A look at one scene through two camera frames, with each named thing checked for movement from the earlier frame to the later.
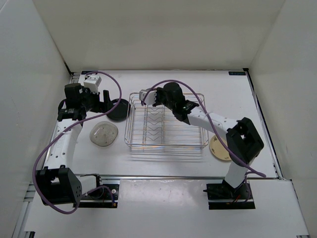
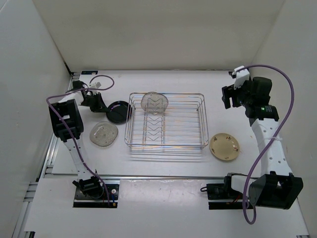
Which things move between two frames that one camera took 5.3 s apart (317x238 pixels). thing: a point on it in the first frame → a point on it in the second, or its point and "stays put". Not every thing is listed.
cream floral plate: x=218 y=150 stays put
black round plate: x=122 y=111 stays put
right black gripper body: x=161 y=99 → x=240 y=96
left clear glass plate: x=103 y=134 stays put
